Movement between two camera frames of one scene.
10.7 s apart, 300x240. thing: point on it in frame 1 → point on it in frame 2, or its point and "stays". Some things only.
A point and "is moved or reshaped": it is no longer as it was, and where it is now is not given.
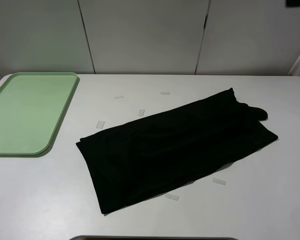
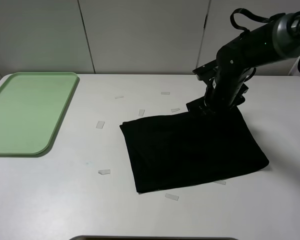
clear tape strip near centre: x=172 y=196 stays
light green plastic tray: x=25 y=112 stays
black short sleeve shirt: x=160 y=151 is moved or reshaped
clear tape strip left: x=100 y=124 stays
